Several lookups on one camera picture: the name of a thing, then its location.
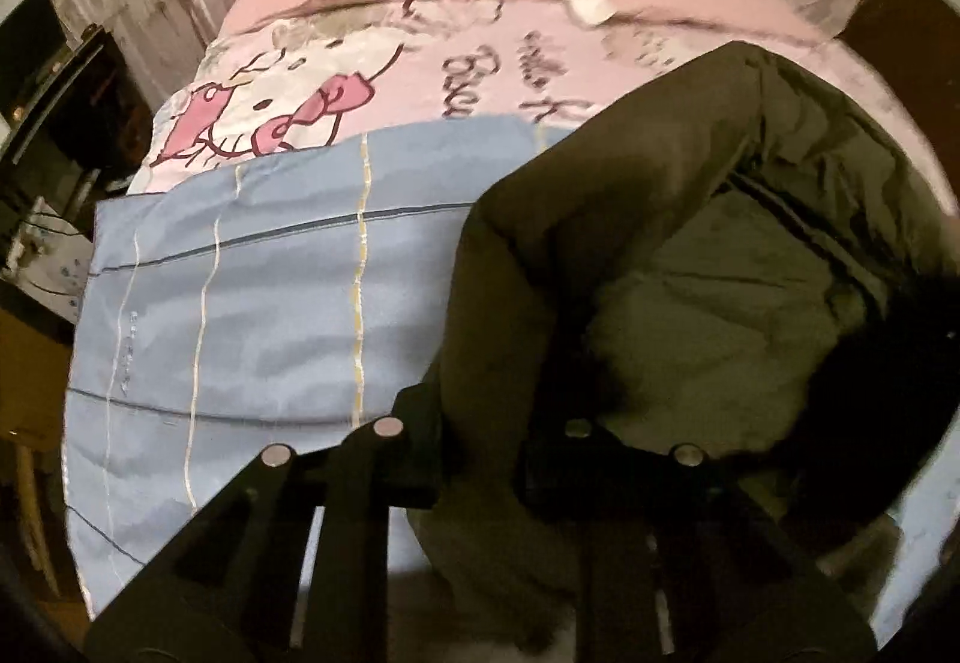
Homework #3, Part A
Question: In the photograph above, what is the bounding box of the wooden cabinet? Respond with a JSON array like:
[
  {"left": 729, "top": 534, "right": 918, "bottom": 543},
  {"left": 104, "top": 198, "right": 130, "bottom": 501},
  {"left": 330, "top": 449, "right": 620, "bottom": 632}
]
[{"left": 0, "top": 310, "right": 85, "bottom": 600}]

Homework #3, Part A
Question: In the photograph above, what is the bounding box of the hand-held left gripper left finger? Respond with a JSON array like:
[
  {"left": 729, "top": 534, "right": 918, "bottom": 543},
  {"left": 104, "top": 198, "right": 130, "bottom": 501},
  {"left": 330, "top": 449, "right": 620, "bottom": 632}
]
[{"left": 82, "top": 384, "right": 445, "bottom": 663}]

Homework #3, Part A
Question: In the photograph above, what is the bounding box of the blue plaid blanket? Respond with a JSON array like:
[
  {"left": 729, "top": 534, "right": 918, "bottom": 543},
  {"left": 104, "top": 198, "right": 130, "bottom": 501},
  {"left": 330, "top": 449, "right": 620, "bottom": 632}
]
[{"left": 64, "top": 114, "right": 935, "bottom": 641}]

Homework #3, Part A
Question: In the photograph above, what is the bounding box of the white gift bag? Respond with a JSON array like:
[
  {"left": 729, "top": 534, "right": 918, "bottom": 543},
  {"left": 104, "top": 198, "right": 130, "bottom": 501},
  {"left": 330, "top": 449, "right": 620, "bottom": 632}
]
[{"left": 9, "top": 196, "right": 100, "bottom": 325}]

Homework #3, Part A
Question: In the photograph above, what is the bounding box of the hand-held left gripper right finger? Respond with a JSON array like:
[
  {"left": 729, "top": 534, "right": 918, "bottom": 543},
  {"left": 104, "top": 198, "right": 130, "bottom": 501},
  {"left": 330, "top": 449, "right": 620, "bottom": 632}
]
[{"left": 521, "top": 417, "right": 878, "bottom": 663}]

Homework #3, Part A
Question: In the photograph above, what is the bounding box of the dark desk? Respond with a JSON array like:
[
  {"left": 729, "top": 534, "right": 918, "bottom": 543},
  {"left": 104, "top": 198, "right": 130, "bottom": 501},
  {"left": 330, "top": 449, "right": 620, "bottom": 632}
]
[{"left": 0, "top": 24, "right": 160, "bottom": 203}]

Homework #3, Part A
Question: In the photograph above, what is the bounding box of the black monitor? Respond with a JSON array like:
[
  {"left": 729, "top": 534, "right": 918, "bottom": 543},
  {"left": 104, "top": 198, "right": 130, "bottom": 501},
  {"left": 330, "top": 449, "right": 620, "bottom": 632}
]
[{"left": 0, "top": 0, "right": 85, "bottom": 135}]

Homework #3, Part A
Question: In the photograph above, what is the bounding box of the pink cartoon bed sheet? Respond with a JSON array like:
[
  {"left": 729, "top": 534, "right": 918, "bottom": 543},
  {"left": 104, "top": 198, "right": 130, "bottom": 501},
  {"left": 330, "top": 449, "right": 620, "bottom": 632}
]
[{"left": 124, "top": 0, "right": 960, "bottom": 214}]

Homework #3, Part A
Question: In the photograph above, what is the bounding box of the dark wooden bed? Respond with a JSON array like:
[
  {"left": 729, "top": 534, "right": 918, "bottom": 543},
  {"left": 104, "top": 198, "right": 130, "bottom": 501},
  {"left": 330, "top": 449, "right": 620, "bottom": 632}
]
[{"left": 836, "top": 0, "right": 960, "bottom": 83}]

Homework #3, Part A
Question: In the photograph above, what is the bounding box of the olive green hooded jacket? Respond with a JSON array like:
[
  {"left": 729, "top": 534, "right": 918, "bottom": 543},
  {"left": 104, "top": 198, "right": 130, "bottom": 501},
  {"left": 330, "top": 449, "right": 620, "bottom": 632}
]
[{"left": 409, "top": 40, "right": 960, "bottom": 638}]

